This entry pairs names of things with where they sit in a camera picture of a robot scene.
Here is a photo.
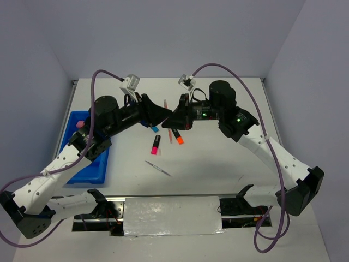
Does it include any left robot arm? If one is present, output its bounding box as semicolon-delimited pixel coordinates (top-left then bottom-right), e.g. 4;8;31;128
1;94;172;239

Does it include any silver taped plate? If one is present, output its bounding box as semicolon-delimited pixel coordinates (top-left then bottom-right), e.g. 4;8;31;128
123;196;224;236

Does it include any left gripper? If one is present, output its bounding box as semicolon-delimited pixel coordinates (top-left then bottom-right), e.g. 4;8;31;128
106;92;173;138

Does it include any orange-capped black highlighter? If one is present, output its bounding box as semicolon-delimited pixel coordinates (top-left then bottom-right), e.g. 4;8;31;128
172;129;184;145

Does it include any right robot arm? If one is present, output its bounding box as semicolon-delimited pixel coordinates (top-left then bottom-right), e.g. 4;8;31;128
162;80;324;216

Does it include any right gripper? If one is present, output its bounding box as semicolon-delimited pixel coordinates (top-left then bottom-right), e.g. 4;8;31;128
161;93;222;130

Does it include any blue-capped black highlighter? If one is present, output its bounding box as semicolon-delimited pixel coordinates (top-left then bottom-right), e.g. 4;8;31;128
151;126;159;133

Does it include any grey clear pen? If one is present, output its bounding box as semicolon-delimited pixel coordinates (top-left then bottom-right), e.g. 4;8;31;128
145;160;172;177

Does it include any pink-capped black highlighter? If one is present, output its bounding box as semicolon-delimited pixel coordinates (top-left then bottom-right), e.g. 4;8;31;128
151;135;161;155

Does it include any pink pen bundle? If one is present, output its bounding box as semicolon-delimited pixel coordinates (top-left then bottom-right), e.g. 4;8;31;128
76;121;84;128

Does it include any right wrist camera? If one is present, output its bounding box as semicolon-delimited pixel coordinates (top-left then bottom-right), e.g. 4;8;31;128
178;74;196;92

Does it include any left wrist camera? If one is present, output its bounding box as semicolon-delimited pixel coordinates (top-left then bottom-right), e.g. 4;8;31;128
119;74;140;94

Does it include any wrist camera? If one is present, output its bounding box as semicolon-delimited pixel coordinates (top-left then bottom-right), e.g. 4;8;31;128
178;74;196;92
119;74;140;94

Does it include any purple cable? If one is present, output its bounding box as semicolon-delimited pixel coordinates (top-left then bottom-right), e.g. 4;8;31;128
0;69;124;248
190;63;290;253

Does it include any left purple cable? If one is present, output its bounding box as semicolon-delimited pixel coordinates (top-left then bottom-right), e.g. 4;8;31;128
0;69;124;248

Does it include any orange clear pen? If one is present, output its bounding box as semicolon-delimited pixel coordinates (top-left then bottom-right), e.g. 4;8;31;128
163;99;174;144

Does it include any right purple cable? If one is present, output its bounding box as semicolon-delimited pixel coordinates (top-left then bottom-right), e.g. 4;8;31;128
190;63;290;253

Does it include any blue plastic bin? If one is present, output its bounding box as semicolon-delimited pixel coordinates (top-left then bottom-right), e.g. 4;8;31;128
62;110;113;186

